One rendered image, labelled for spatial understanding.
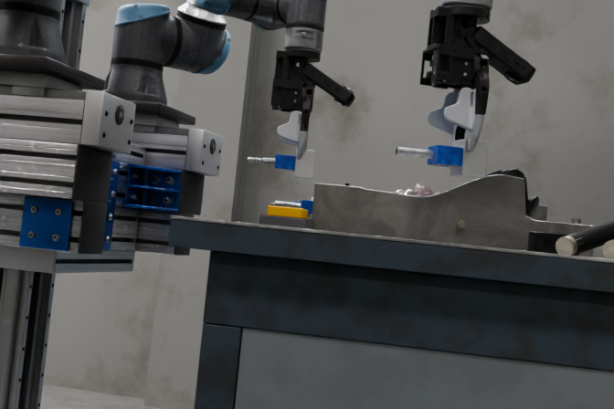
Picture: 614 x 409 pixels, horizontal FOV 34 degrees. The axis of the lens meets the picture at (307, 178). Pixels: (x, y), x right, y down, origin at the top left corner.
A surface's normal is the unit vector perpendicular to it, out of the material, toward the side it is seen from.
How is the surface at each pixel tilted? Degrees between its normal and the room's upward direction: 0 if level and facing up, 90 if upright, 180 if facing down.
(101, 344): 90
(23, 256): 90
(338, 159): 90
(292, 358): 90
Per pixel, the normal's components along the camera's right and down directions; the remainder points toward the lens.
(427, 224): -0.17, -0.07
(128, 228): 0.97, 0.08
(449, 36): 0.23, -0.04
